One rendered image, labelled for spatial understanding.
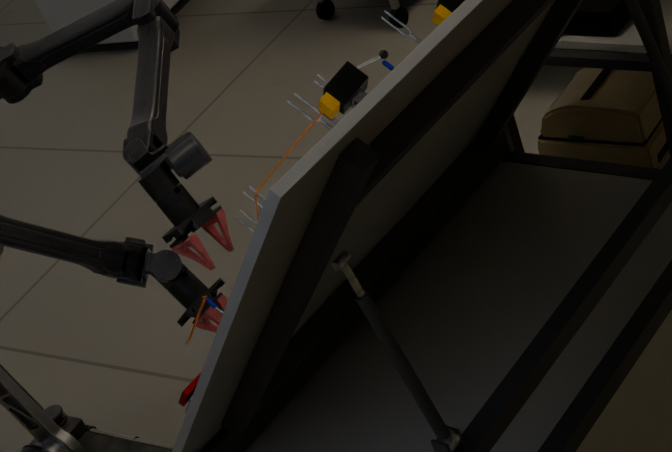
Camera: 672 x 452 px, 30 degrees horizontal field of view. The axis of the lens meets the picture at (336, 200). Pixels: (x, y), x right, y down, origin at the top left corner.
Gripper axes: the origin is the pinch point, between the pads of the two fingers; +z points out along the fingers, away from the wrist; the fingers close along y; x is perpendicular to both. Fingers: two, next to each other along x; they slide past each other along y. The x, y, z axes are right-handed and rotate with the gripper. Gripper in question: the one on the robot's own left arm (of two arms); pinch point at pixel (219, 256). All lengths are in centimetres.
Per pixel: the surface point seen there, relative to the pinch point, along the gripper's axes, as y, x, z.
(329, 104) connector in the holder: -3, -53, -13
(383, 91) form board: -9, -70, -12
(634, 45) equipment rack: 98, -25, 25
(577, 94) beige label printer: 110, 6, 32
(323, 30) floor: 277, 250, -4
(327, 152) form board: -22, -70, -11
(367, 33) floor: 275, 225, 8
